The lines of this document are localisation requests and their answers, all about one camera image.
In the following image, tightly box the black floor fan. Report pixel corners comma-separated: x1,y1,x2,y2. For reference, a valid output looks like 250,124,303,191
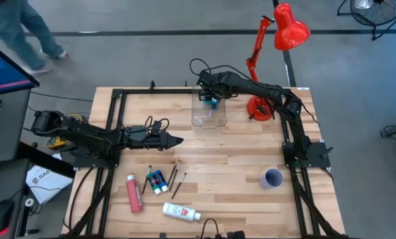
336,0,396,40

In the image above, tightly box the purple plastic cup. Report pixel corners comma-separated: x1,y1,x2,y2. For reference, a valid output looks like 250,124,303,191
259,168,284,191

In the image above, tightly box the black computer mouse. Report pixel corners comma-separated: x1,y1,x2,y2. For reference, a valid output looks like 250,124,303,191
0,199,15,234

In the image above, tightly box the black floor cable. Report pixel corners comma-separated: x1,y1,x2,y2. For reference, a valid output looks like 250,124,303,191
27,91,94,120
379,124,396,147

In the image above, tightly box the person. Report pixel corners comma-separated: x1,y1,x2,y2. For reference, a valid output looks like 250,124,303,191
0,0,70,76

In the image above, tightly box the red desk lamp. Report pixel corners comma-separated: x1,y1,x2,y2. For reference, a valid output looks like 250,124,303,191
245,3,311,122

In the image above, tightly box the blue-screen computer monitor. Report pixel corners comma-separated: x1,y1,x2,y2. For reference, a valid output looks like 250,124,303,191
0,38,40,98

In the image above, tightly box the white paint bottle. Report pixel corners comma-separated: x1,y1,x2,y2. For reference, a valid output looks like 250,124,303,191
162,201,202,222

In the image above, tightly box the red paint bottle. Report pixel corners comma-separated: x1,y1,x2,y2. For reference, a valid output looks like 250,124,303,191
125,174,144,214

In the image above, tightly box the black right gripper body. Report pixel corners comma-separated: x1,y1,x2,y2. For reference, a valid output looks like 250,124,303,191
198,86,228,102

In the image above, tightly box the yellow cable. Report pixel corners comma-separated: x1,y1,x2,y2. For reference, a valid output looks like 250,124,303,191
47,112,84,149

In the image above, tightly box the black camera cable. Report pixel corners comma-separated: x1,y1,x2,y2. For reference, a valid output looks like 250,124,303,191
199,218,247,239

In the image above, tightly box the clear plastic container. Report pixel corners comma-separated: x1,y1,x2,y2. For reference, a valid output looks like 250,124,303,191
190,86,228,129

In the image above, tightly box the black metal rig frame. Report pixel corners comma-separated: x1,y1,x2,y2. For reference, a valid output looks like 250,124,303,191
63,86,351,239

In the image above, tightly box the grey desk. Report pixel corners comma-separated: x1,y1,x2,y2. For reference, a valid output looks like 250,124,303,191
0,89,31,239

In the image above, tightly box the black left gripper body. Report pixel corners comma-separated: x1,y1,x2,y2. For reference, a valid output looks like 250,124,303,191
126,125,168,152

